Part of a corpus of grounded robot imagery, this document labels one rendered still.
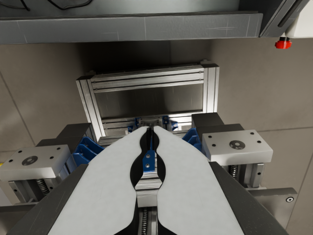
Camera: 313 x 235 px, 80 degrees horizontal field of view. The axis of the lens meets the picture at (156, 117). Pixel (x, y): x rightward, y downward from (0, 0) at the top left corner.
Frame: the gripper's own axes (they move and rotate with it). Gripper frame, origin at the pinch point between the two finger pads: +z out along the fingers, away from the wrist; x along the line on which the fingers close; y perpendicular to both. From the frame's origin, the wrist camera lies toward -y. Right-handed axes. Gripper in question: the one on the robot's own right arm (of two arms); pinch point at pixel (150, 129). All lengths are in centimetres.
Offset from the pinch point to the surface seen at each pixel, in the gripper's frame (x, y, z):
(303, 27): 24.5, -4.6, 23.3
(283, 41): 33, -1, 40
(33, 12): -27.3, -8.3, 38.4
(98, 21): -9.5, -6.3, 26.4
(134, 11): -4.4, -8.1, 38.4
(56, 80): -72, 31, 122
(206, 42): 33, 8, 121
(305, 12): 24.2, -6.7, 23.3
